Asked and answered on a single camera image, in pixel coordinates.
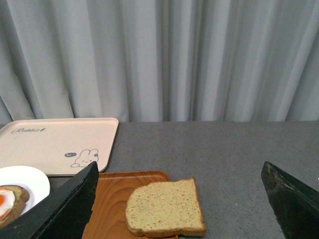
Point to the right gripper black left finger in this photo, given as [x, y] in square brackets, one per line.
[63, 214]

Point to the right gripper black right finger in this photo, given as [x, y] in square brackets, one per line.
[295, 204]

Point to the white round plate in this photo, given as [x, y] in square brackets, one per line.
[31, 179]

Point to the bread slice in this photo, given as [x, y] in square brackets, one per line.
[21, 197]
[163, 209]

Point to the brown wooden tray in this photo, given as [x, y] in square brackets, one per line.
[108, 219]

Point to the fried egg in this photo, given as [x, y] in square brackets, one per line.
[7, 200]

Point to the pink rabbit tray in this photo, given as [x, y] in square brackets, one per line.
[58, 147]

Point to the grey curtain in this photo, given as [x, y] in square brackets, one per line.
[159, 60]

